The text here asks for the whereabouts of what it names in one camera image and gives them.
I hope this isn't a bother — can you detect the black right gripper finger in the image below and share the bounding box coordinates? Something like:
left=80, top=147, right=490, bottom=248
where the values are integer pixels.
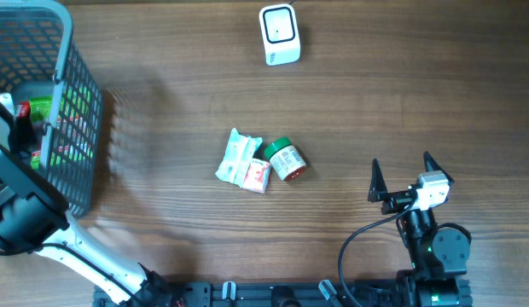
left=423, top=151, right=455, bottom=184
left=368, top=159, right=388, bottom=202

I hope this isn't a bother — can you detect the green lid jar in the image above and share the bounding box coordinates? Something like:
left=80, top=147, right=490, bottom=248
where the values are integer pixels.
left=264, top=137, right=307, bottom=182

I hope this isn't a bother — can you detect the red Kleenex tissue pack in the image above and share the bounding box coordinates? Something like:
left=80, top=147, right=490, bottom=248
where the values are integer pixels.
left=242, top=159, right=271, bottom=194

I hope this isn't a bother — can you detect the mint green wipes pack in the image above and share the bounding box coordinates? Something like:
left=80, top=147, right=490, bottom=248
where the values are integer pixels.
left=215, top=128, right=263, bottom=188

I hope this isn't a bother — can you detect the green snack bag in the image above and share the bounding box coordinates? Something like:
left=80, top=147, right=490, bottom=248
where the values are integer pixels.
left=29, top=96, right=52, bottom=124

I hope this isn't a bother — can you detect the red candy bar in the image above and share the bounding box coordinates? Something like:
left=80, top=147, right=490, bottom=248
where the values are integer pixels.
left=15, top=101, right=31, bottom=119

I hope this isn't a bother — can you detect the clear gummy candy bag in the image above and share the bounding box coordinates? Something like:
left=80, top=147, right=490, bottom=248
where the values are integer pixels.
left=30, top=150, right=41, bottom=170

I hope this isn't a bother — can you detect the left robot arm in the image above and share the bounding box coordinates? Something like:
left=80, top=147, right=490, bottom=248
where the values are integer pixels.
left=0, top=102, right=173, bottom=306

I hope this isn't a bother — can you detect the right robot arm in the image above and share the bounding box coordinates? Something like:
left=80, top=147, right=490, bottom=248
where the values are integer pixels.
left=368, top=152, right=472, bottom=306

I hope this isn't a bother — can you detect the white barcode scanner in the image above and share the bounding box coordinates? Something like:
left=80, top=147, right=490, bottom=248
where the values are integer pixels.
left=259, top=3, right=301, bottom=67

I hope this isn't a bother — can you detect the grey plastic mesh basket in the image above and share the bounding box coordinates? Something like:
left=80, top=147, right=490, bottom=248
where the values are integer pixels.
left=0, top=1, right=104, bottom=218

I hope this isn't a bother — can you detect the black right camera cable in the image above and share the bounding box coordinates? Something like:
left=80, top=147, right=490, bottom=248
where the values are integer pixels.
left=337, top=200, right=419, bottom=307

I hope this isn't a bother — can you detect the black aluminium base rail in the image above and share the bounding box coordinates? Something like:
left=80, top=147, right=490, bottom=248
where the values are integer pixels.
left=92, top=279, right=473, bottom=307

